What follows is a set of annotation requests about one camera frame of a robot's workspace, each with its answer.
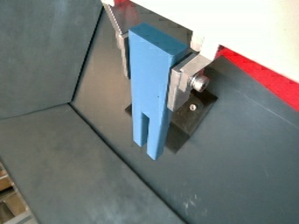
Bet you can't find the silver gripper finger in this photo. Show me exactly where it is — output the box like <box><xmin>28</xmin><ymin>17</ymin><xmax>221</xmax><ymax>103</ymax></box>
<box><xmin>103</xmin><ymin>2</ymin><xmax>131</xmax><ymax>79</ymax></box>

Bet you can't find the blue slotted double-square block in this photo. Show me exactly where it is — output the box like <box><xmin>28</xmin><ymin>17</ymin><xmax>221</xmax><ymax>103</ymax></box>
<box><xmin>129</xmin><ymin>23</ymin><xmax>189</xmax><ymax>160</ymax></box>

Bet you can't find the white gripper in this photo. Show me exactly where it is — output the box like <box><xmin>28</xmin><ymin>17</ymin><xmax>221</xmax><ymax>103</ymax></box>
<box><xmin>99</xmin><ymin>0</ymin><xmax>299</xmax><ymax>113</ymax></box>

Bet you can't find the red shape-sorting board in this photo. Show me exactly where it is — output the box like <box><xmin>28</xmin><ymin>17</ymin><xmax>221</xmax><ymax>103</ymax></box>
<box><xmin>106</xmin><ymin>0</ymin><xmax>299</xmax><ymax>111</ymax></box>

